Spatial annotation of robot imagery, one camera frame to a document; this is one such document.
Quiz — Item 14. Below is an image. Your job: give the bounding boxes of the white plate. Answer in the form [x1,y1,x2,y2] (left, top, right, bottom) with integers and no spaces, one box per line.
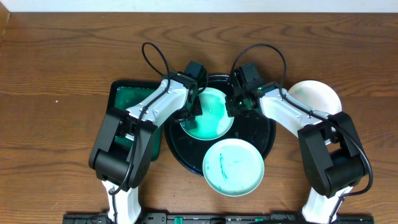
[288,80,342,114]

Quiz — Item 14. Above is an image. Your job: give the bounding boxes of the mint green plate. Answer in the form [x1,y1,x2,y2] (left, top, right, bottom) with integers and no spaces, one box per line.
[183,87,234,141]
[202,139,265,197]

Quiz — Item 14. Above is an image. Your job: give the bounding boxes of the green sponge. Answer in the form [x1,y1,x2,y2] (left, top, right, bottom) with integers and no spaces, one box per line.
[180,120,198,131]

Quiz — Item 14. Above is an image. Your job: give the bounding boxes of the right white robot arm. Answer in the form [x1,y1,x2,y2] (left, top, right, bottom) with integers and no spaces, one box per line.
[226,75,373,223]

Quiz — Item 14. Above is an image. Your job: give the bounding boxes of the round black tray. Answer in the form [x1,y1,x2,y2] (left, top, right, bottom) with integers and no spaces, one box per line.
[164,74,276,177]

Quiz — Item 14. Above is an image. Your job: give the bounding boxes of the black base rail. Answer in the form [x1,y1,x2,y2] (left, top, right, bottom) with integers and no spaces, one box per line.
[62,212,374,224]

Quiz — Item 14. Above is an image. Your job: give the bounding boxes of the black rectangular sponge tray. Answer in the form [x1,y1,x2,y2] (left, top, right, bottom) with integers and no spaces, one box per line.
[106,80,162,161]

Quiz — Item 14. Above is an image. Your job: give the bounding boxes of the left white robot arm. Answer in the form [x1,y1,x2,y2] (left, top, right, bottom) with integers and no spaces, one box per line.
[88,72,206,223]

